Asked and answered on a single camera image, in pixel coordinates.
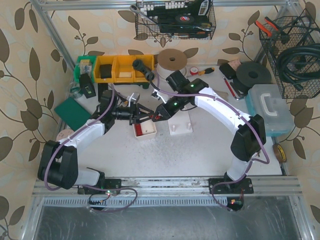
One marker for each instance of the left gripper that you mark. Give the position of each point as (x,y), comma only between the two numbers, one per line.
(135,114)

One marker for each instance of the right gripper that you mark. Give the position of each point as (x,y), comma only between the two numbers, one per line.
(161,111)

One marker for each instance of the medium red spring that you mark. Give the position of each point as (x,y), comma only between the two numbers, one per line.
(156,117)

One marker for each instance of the long red spring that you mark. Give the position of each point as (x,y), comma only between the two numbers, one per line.
(138,130)

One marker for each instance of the cream plastic tray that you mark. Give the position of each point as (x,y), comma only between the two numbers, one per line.
(149,131)

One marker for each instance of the beige work glove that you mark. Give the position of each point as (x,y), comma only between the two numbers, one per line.
(224,95)

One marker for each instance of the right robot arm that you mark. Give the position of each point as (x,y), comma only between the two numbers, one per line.
(249,134)

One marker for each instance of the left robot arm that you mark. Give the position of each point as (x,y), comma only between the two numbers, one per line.
(59,166)

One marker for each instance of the white peg board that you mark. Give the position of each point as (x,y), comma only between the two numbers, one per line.
(180,123)

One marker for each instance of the black rectangular block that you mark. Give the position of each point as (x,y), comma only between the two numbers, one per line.
(102,87)

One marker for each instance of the yellow plastic bin trio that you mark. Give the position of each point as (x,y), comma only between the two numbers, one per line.
(118,69)

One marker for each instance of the black pipe fitting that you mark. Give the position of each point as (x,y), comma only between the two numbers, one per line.
(139,66)

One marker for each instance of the red tape roll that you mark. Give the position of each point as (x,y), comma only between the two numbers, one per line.
(194,70)

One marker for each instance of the black green device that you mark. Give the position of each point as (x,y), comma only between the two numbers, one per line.
(86,86)

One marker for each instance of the yellow black screwdriver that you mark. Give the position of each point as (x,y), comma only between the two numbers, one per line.
(206,71)

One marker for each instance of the green plastic bin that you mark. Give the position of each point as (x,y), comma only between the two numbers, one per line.
(84,65)

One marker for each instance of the black pouch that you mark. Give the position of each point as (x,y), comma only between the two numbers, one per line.
(228,72)

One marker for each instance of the black filament spool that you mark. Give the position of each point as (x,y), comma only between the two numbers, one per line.
(249,74)

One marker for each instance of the clear teal storage box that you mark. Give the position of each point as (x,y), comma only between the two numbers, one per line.
(266,101)

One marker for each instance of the brown tape roll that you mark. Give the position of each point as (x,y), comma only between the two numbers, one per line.
(279,153)

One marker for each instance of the white cable spool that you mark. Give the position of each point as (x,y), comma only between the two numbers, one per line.
(169,61)

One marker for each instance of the red handled hex key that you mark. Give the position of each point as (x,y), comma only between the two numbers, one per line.
(233,90)

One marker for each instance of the top wire basket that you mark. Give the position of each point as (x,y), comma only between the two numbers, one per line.
(175,19)

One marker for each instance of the wire basket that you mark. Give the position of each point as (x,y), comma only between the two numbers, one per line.
(175,19)
(294,56)

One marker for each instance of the orange handled pliers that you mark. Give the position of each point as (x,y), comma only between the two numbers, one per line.
(268,27)

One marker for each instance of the right wire basket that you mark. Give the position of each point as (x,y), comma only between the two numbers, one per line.
(294,56)

